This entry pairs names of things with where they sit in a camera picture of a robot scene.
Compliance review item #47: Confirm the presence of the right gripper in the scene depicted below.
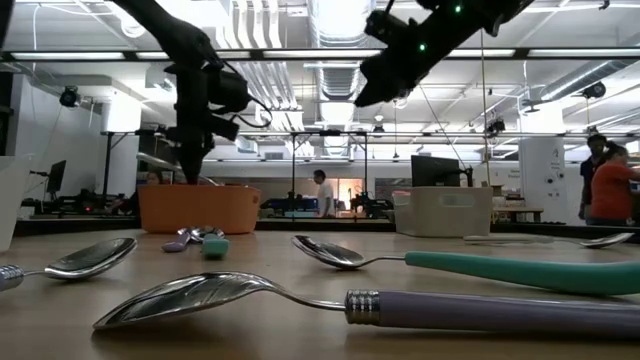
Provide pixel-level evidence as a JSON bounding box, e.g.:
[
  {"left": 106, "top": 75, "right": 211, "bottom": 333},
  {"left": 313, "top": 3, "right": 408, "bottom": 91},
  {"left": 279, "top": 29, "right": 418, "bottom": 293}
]
[{"left": 353, "top": 17, "right": 476, "bottom": 108}]

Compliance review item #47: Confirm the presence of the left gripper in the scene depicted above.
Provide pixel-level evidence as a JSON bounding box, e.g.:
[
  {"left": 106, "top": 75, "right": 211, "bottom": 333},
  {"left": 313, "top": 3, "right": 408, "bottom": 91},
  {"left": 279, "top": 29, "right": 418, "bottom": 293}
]
[{"left": 164, "top": 62, "right": 241, "bottom": 186}]

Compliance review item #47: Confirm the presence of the purple handled spoon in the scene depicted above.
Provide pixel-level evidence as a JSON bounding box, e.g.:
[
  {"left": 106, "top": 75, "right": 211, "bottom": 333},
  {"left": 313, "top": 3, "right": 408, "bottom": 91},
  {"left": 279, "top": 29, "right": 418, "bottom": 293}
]
[
  {"left": 92, "top": 271, "right": 640, "bottom": 341},
  {"left": 0, "top": 237, "right": 138, "bottom": 294},
  {"left": 161, "top": 227, "right": 201, "bottom": 254}
]

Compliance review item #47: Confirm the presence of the teal handled spoon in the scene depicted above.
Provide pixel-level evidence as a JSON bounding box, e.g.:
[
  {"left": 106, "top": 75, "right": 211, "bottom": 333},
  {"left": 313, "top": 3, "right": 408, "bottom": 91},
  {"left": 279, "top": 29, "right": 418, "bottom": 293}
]
[
  {"left": 291, "top": 234, "right": 640, "bottom": 296},
  {"left": 192, "top": 225, "right": 232, "bottom": 261}
]

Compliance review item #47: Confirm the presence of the blue patterned handle spoon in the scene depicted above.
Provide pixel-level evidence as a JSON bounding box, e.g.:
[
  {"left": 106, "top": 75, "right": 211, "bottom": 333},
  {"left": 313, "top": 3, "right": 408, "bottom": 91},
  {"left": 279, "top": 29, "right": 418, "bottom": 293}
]
[{"left": 462, "top": 231, "right": 635, "bottom": 250}]

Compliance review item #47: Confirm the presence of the person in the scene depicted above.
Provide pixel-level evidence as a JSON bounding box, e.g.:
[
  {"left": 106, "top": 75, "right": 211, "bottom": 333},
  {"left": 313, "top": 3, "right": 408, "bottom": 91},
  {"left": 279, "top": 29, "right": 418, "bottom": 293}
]
[
  {"left": 312, "top": 168, "right": 337, "bottom": 220},
  {"left": 578, "top": 133, "right": 609, "bottom": 221},
  {"left": 107, "top": 168, "right": 165, "bottom": 217},
  {"left": 589, "top": 141, "right": 640, "bottom": 227}
]

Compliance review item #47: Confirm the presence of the orange plastic bin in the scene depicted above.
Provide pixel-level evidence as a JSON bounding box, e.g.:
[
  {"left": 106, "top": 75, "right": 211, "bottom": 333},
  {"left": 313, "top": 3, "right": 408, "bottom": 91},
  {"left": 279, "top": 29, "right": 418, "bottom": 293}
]
[{"left": 138, "top": 184, "right": 262, "bottom": 235}]

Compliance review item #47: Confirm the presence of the overhead light bar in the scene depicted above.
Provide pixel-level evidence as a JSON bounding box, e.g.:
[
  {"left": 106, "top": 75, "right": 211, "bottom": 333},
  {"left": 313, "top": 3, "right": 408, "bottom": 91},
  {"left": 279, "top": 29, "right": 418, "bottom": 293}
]
[{"left": 0, "top": 47, "right": 640, "bottom": 62}]

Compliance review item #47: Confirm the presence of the black computer monitor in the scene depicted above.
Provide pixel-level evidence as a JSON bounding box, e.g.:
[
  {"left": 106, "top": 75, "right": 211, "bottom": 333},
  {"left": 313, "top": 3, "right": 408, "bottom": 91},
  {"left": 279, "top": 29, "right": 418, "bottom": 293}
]
[{"left": 410, "top": 154, "right": 475, "bottom": 189}]

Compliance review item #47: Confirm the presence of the distant robot station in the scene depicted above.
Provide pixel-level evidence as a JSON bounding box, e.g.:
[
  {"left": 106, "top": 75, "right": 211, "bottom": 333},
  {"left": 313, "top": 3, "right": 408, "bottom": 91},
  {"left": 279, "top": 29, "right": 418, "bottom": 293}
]
[
  {"left": 349, "top": 191, "right": 395, "bottom": 220},
  {"left": 259, "top": 192, "right": 321, "bottom": 220}
]

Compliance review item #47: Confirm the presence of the small black monitor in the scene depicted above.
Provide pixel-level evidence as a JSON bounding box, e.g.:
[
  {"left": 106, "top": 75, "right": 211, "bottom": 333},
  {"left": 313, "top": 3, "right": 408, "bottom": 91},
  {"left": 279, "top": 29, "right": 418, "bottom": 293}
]
[{"left": 44, "top": 159, "right": 68, "bottom": 202}]

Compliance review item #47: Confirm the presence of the black ceiling spotlight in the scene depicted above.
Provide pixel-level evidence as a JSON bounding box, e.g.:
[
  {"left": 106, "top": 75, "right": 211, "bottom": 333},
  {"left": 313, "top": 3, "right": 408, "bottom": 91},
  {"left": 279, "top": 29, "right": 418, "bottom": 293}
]
[
  {"left": 58, "top": 85, "right": 81, "bottom": 109},
  {"left": 581, "top": 80, "right": 608, "bottom": 100}
]

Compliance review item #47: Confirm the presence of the light grey plastic bin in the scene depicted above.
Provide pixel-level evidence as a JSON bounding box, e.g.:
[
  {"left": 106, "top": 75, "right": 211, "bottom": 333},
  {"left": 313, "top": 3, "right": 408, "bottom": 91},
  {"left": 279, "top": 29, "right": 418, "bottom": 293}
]
[{"left": 392, "top": 186, "right": 495, "bottom": 239}]

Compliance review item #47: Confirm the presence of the white plastic bin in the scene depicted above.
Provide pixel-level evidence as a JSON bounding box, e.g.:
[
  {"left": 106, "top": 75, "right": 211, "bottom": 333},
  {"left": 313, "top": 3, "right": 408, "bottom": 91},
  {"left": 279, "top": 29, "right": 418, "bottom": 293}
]
[{"left": 0, "top": 153, "right": 32, "bottom": 253}]

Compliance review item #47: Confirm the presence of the silver ventilation duct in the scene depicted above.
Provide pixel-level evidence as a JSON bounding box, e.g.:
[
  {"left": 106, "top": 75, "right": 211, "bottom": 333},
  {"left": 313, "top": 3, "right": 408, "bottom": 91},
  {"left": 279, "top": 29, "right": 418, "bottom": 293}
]
[{"left": 305, "top": 0, "right": 377, "bottom": 101}]

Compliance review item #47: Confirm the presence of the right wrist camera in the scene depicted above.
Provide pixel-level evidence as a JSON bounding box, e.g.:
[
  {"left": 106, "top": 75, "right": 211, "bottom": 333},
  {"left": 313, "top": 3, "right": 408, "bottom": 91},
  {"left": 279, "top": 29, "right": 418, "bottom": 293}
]
[{"left": 364, "top": 9, "right": 420, "bottom": 47}]

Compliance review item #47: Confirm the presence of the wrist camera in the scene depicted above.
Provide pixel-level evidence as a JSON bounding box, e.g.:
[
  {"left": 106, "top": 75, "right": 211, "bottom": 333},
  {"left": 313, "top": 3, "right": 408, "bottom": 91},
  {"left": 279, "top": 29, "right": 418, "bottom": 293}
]
[
  {"left": 207, "top": 68, "right": 253, "bottom": 115},
  {"left": 364, "top": 9, "right": 420, "bottom": 47}
]

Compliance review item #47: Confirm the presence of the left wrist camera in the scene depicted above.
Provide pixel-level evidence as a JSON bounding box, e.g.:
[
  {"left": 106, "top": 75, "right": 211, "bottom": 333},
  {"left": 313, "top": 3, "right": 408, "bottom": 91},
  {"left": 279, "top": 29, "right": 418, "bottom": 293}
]
[{"left": 207, "top": 68, "right": 253, "bottom": 115}]

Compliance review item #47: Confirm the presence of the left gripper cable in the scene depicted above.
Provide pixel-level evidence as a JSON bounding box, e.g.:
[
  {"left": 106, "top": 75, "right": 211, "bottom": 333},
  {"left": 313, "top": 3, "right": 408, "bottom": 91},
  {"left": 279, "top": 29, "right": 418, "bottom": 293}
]
[{"left": 219, "top": 59, "right": 275, "bottom": 130}]

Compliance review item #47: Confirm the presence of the distant black frame stand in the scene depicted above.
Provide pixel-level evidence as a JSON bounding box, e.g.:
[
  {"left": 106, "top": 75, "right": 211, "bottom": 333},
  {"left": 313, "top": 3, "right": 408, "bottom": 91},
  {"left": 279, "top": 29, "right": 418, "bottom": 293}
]
[{"left": 101, "top": 129, "right": 370, "bottom": 221}]

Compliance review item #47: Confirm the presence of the black hanging camera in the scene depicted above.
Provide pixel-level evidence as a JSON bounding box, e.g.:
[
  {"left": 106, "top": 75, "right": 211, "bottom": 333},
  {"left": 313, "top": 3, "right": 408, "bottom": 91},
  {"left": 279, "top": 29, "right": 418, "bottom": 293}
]
[{"left": 487, "top": 115, "right": 507, "bottom": 139}]

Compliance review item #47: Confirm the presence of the black aluminium table frame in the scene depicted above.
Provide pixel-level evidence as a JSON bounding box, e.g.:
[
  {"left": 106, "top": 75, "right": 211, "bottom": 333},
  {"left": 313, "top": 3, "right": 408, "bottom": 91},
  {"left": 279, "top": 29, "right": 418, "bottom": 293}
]
[{"left": 13, "top": 215, "right": 640, "bottom": 241}]

